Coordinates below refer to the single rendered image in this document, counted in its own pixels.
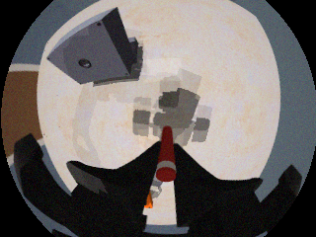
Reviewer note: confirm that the dark red peg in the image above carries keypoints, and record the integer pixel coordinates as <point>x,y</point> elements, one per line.
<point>166,169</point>

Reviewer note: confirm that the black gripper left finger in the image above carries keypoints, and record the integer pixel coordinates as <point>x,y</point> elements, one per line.
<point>130,184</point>

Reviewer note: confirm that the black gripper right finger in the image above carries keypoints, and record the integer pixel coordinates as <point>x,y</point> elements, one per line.
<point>197,191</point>

